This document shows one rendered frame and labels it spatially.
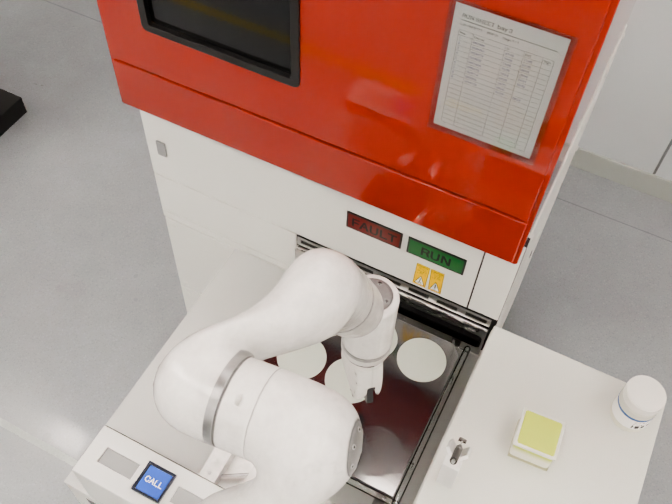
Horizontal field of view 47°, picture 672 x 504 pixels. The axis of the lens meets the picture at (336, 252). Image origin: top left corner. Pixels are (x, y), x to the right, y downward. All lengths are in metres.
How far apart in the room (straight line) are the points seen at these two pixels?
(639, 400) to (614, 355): 1.33
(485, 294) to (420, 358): 0.19
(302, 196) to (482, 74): 0.57
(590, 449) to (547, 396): 0.12
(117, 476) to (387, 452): 0.49
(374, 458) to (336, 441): 0.72
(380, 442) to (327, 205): 0.46
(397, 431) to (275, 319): 0.74
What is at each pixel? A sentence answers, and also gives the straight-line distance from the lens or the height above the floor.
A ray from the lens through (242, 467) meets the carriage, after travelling 1.51.
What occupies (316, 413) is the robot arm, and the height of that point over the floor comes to 1.58.
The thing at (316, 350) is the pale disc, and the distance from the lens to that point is 1.58.
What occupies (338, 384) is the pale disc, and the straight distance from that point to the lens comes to 1.55.
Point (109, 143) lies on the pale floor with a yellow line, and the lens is 3.26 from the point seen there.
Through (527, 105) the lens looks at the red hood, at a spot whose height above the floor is 1.57.
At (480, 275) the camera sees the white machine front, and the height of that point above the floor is 1.09.
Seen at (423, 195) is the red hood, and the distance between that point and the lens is 1.29.
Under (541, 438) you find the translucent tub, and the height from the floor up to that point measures 1.03.
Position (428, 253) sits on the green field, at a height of 1.10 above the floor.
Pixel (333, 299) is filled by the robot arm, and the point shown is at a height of 1.58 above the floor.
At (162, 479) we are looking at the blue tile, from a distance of 1.43.
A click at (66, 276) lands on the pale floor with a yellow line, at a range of 2.88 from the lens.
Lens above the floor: 2.29
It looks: 54 degrees down
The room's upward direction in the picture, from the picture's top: 3 degrees clockwise
